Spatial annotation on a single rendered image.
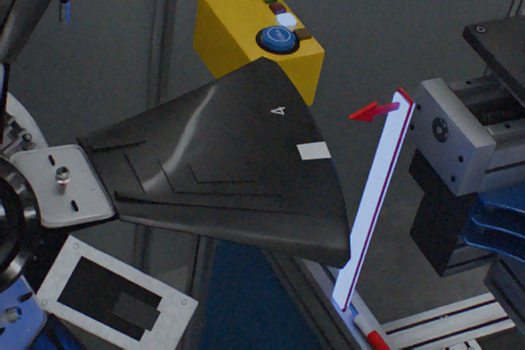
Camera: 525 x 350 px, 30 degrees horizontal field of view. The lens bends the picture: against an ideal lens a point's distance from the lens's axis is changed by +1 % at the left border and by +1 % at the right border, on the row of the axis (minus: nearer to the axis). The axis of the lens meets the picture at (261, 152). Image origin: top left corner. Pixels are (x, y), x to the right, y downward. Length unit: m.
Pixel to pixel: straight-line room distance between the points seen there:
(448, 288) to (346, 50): 0.71
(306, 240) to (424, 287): 1.56
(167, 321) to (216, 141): 0.19
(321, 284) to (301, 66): 0.27
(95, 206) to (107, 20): 0.89
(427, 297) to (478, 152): 1.17
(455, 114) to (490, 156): 0.07
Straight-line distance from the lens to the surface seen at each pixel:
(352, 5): 1.94
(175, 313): 0.98
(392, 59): 2.11
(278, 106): 0.94
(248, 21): 1.23
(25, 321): 0.85
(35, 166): 0.84
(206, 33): 1.27
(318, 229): 0.89
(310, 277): 1.23
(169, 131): 0.89
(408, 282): 2.42
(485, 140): 1.27
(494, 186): 1.34
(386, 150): 1.01
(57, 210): 0.81
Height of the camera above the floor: 1.78
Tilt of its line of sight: 43 degrees down
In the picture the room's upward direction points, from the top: 11 degrees clockwise
